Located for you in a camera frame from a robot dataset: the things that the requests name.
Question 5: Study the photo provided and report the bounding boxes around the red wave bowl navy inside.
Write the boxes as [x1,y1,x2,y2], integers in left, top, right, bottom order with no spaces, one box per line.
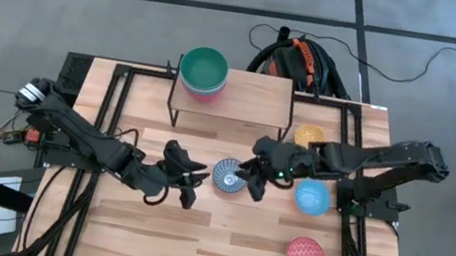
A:
[209,154,252,198]

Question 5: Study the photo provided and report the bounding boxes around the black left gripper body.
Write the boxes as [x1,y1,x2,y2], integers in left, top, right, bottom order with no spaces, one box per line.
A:
[122,155,196,202]

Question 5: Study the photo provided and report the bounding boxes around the black orange vacuum cleaner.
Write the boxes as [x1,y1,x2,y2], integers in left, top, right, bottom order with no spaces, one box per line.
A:
[243,19,362,102]

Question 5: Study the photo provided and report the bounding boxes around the wooden shelf black metal legs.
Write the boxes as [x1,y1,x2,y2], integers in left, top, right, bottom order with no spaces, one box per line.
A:
[162,53,301,148]

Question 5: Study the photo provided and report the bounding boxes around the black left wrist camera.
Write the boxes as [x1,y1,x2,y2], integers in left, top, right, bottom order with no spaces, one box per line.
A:
[160,137,192,169]

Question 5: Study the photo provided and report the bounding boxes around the orange cross bowl blue inside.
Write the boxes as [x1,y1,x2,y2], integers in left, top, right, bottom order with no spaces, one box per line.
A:
[290,175,336,220]

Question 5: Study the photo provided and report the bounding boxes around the black aluminium table frame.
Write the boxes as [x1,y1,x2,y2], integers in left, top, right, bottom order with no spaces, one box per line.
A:
[13,46,441,256]

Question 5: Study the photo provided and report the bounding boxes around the black perforated equipment box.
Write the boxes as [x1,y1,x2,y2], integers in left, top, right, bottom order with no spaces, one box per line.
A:
[54,50,96,99]

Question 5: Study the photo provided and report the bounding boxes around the large plain blue bowl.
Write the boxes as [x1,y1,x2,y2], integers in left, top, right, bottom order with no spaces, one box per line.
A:
[178,74,227,101]

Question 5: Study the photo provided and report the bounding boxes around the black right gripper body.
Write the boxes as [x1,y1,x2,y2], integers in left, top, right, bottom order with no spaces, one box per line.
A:
[254,147,321,192]

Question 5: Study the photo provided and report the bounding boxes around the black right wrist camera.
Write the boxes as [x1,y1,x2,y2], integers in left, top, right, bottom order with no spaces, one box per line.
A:
[251,133,297,164]

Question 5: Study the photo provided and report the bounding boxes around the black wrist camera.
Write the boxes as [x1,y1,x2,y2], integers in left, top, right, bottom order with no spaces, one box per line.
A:
[251,133,297,164]
[160,137,192,169]

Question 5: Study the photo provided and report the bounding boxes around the navy diamond bowl gold inside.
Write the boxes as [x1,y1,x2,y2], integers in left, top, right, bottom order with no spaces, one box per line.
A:
[291,121,330,153]

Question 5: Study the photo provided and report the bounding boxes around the orange power connector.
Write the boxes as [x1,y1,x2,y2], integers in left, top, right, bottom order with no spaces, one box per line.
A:
[22,127,43,146]

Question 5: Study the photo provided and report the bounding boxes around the large plain green bowl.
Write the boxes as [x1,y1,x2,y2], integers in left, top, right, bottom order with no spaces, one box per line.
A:
[176,43,234,96]

